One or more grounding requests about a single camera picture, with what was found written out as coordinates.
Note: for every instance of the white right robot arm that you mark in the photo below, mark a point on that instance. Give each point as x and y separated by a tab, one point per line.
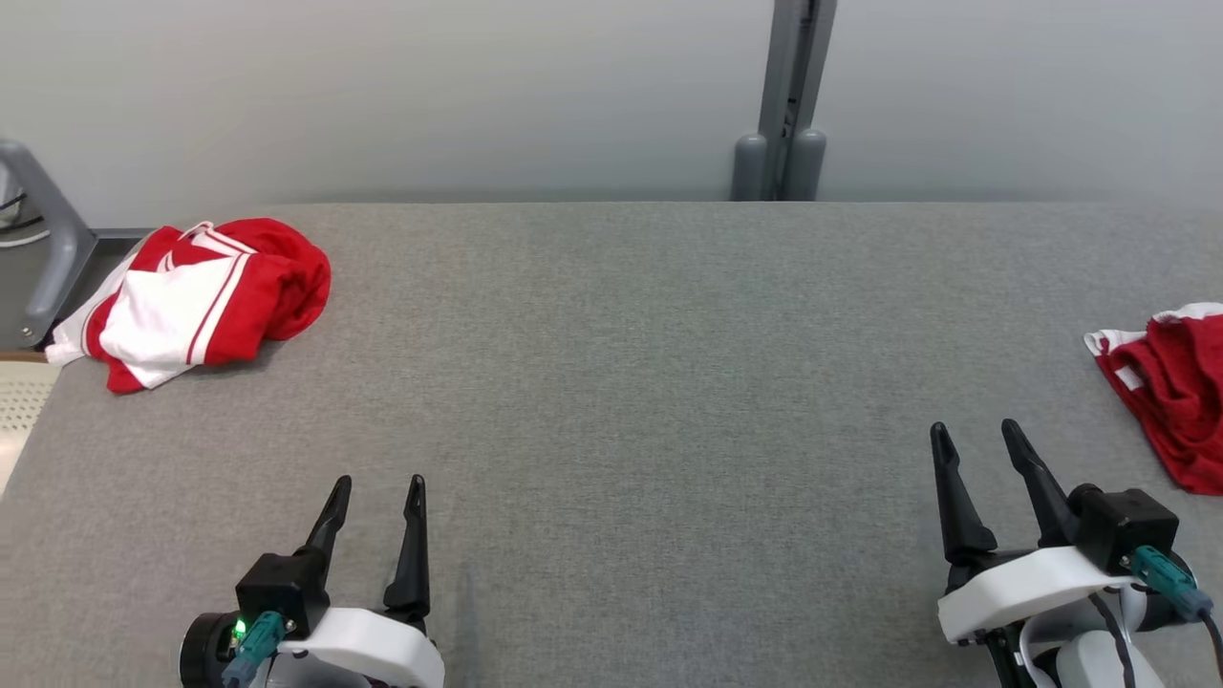
1089	669

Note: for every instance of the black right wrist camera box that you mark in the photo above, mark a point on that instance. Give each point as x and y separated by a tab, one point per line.
1127	526

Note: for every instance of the red and white T-shirt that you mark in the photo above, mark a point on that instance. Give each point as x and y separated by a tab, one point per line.
191	306

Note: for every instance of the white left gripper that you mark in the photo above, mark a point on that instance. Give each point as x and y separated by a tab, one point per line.
382	640

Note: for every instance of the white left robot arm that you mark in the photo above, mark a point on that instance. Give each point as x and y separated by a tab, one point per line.
306	677

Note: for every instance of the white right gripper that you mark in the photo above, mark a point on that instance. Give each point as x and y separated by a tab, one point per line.
1032	588

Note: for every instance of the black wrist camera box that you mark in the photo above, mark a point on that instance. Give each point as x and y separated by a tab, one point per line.
282	588
1127	526

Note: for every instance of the white perforated laundry basket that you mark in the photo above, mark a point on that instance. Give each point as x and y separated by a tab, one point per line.
24	411

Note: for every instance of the grey metal stand frame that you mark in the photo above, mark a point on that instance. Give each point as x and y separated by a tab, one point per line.
62	268

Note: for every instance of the grey metal post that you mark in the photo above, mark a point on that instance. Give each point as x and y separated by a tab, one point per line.
776	96

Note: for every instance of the red shorts with white stripe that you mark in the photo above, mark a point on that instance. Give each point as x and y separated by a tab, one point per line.
1175	401

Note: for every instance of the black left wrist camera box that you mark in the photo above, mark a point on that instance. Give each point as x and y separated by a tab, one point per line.
282	588

